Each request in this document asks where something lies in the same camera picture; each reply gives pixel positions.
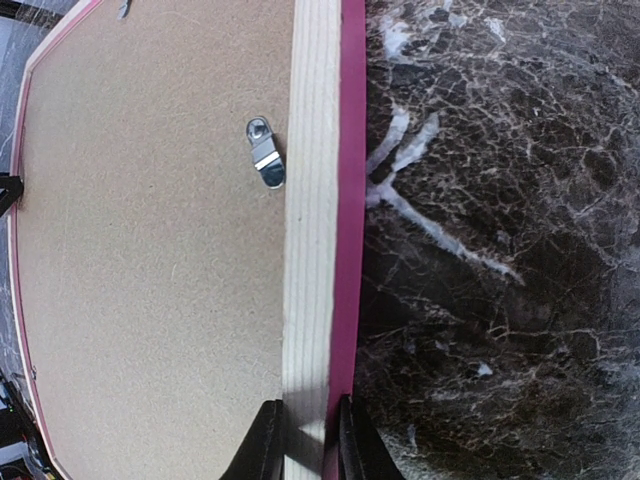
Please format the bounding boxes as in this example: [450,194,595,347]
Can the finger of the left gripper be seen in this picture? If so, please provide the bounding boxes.
[0,172,24,216]

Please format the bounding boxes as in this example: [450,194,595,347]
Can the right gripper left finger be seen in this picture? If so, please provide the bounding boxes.
[220,400,285,480]

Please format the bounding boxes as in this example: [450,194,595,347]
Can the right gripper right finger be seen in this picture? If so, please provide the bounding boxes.
[339,395,405,480]

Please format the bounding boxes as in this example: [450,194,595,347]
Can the brown cardboard backing board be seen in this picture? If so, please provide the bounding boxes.
[10,1,294,479]

